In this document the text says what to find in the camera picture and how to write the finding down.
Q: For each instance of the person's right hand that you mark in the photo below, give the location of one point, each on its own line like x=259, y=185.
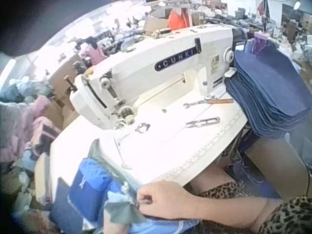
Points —
x=170, y=200

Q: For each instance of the person's right fingers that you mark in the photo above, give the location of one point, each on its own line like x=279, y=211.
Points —
x=145, y=196

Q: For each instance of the grey-green fabric piece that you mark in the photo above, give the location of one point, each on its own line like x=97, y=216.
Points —
x=124, y=214

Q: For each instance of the light blue striped fabric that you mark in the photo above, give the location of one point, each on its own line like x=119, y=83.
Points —
x=156, y=225

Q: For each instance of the bright blue fabric bundle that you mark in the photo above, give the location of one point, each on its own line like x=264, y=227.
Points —
x=90, y=185

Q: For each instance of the person's legs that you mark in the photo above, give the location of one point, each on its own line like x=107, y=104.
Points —
x=214, y=181

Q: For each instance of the dark blue denim piece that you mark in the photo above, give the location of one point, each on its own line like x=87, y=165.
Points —
x=63, y=207

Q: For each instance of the small grey metal part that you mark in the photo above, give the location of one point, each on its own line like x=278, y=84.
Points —
x=164, y=110

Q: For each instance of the black thread snips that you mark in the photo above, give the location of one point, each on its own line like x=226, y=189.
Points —
x=203, y=122

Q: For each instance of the metal open-end wrench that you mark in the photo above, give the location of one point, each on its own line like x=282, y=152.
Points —
x=196, y=103

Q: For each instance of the white industrial sewing machine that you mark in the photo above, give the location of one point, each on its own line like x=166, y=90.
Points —
x=156, y=70

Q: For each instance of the heap of mixed garments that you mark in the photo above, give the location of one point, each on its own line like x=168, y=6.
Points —
x=22, y=136

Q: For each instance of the large brown cardboard carton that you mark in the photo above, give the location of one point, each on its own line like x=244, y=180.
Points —
x=278, y=161

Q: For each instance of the brown cardboard sheets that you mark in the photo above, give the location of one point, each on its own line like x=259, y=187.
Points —
x=62, y=80

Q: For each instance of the stack of blue denim pieces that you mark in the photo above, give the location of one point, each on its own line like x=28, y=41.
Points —
x=270, y=90

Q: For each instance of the brown cardboard box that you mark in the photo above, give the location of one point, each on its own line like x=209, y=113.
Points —
x=156, y=24

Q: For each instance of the purple drinking bottle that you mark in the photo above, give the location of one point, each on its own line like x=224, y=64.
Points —
x=260, y=44

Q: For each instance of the cluttered workshop tables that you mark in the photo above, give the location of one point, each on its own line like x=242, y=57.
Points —
x=280, y=22

